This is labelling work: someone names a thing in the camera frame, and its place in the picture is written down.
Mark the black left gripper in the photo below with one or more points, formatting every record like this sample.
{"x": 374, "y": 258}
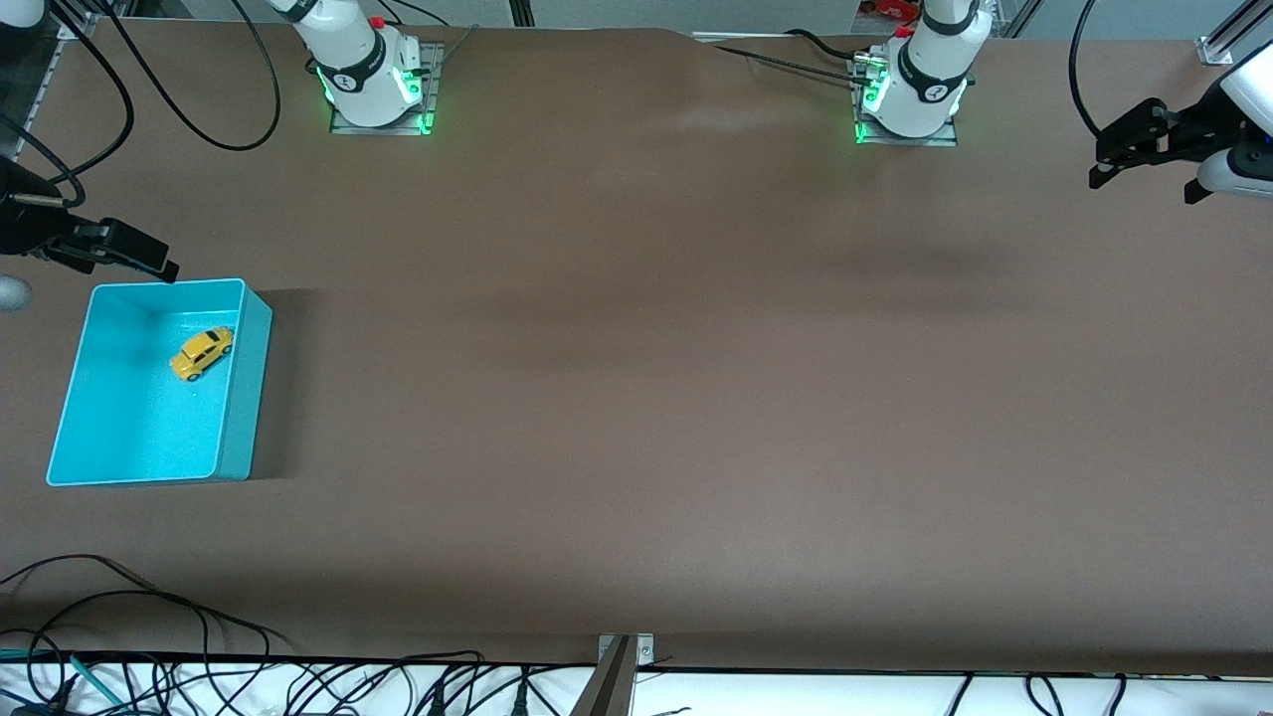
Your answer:
{"x": 1190, "y": 131}

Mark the small metal bracket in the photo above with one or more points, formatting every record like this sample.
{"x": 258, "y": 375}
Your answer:
{"x": 644, "y": 648}

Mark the black power plug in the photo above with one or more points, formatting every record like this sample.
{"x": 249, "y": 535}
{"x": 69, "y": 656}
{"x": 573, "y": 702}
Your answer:
{"x": 440, "y": 701}
{"x": 524, "y": 696}

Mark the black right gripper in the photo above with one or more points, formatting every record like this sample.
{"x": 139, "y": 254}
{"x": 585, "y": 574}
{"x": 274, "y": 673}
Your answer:
{"x": 22, "y": 227}

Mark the red plastic object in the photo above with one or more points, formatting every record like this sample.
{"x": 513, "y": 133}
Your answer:
{"x": 890, "y": 8}

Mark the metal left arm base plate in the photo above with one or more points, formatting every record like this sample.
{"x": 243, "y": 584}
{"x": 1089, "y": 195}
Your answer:
{"x": 945, "y": 141}

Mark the turquoise plastic bin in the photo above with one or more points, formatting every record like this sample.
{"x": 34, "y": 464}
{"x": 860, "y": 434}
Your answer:
{"x": 139, "y": 428}

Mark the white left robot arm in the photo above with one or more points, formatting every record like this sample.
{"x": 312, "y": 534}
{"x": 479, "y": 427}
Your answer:
{"x": 925, "y": 80}

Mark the dark wedge bar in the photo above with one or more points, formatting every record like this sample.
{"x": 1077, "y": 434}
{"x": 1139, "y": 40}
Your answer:
{"x": 607, "y": 691}

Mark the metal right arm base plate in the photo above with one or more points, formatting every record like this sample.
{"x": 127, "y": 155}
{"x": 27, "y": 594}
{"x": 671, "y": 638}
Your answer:
{"x": 398, "y": 130}

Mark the yellow beetle toy car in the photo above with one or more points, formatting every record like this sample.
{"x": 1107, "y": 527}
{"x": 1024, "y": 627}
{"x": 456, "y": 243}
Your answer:
{"x": 202, "y": 354}

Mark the aluminium profile rail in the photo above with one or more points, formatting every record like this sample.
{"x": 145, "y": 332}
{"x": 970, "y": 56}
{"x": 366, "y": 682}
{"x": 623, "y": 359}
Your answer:
{"x": 1225, "y": 38}

